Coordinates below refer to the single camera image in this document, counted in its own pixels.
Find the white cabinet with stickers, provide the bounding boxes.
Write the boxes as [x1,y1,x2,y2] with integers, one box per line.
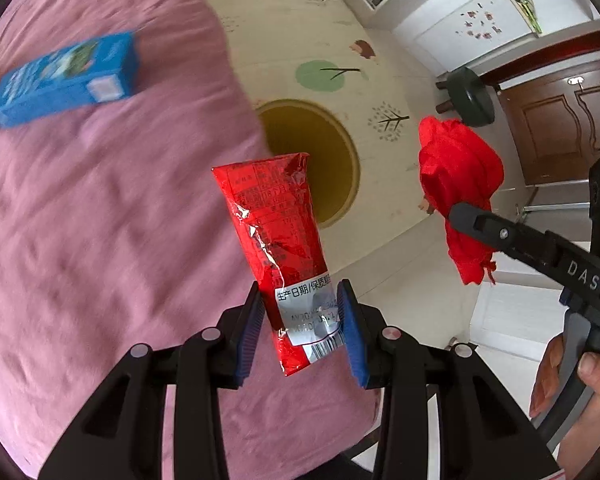
[380,0,600,78]

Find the red cloth bag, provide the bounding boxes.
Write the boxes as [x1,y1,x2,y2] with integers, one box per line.
[417,116,505,287]

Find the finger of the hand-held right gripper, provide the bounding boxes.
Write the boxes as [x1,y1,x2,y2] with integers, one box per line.
[447,201,600,306]

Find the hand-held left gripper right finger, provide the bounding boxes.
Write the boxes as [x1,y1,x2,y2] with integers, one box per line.
[336,280,563,480]

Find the brown wooden door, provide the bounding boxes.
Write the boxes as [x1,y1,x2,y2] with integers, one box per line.
[482,30,600,186]

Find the tree print floor mat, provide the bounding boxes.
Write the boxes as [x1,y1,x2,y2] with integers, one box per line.
[195,0,463,291]

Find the pink bed sheet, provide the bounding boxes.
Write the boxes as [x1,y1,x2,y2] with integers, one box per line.
[0,0,386,480]

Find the round yellow-brown waste bin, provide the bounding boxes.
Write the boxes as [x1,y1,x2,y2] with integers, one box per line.
[252,100,361,228]

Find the dark green round stool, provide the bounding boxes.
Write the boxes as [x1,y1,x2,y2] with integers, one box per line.
[436,67,501,128]

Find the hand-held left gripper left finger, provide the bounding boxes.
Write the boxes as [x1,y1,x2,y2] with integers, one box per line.
[37,282,267,480]

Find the person's right forearm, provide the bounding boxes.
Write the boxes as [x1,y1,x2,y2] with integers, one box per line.
[555,430,600,480]

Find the blue carton box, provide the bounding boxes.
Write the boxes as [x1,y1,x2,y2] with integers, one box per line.
[0,31,141,128]

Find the red snack wrapper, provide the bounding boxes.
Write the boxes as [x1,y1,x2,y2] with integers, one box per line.
[211,151,348,377]

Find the colourful toys on cabinet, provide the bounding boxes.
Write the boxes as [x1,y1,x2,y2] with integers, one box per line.
[500,0,543,37]

